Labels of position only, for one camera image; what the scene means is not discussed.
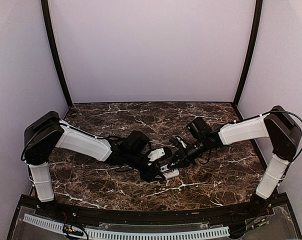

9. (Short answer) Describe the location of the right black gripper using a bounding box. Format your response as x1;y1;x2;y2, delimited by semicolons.
167;136;208;169

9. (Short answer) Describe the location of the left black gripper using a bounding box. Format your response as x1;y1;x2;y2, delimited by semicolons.
126;151;166;183

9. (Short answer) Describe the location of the white remote control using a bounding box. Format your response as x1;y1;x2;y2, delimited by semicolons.
155;168;180;181

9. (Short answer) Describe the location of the white battery cover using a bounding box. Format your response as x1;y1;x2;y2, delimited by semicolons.
161;166;173;174

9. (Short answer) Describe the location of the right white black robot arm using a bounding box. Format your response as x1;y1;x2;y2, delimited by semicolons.
167;105;302;217

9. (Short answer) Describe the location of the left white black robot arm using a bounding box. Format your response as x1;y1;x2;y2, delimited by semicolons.
20;111;166;218

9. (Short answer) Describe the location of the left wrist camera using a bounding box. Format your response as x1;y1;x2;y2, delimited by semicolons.
148;146;172;162

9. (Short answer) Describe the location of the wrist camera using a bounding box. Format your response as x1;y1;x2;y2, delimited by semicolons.
148;146;172;162
169;136;188;149

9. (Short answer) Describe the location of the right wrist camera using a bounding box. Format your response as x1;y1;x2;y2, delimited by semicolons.
169;136;188;149

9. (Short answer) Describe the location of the white slotted cable duct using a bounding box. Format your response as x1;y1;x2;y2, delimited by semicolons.
23;213;230;240

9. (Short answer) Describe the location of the black front rail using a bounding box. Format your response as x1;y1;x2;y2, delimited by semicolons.
18;193;289;226

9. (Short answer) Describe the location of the right black frame post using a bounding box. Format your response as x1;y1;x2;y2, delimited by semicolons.
233;0;263;106

